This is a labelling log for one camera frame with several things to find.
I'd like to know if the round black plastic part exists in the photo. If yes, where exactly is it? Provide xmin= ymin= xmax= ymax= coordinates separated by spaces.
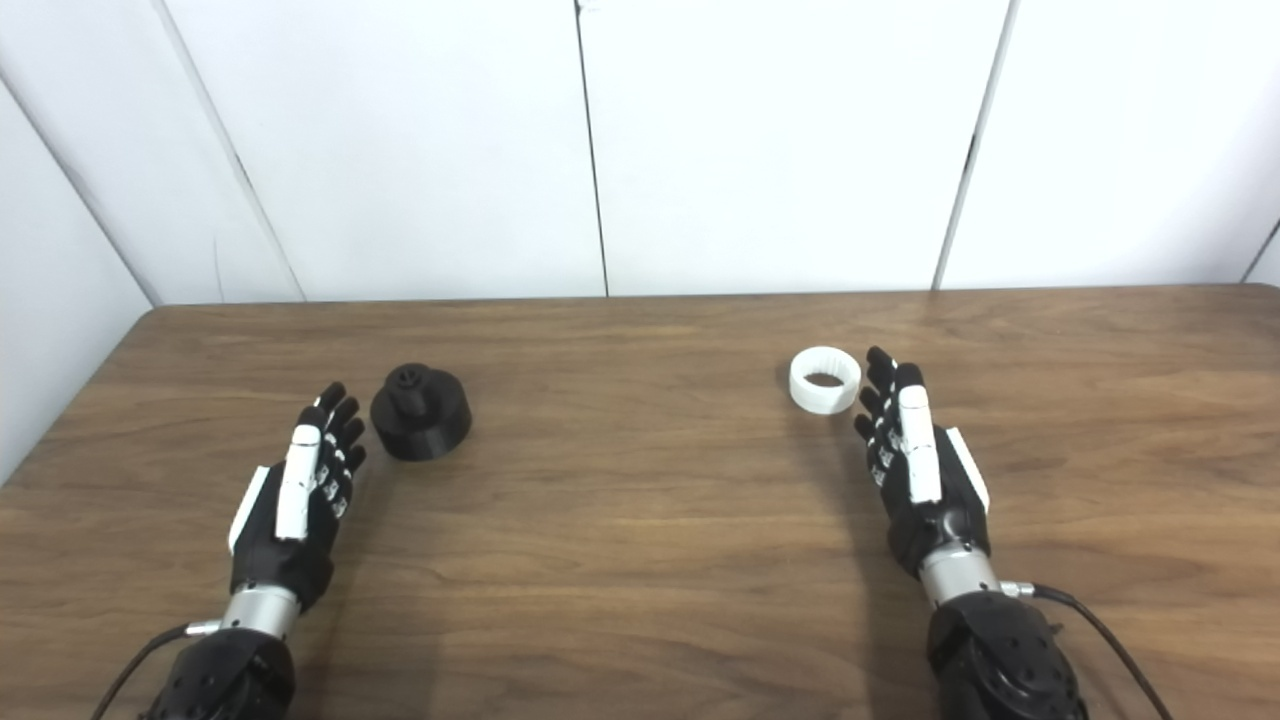
xmin=369 ymin=364 xmax=473 ymax=462

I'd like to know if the black and white right hand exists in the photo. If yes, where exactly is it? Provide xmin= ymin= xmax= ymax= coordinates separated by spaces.
xmin=853 ymin=346 xmax=993 ymax=579

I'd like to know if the white toothed plastic ring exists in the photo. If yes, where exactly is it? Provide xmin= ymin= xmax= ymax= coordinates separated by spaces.
xmin=789 ymin=346 xmax=862 ymax=414

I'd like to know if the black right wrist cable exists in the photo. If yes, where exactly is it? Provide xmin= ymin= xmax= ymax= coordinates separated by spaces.
xmin=1000 ymin=580 xmax=1176 ymax=720

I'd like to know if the black and white left hand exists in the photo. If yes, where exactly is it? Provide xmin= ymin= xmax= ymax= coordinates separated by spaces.
xmin=228 ymin=381 xmax=367 ymax=611

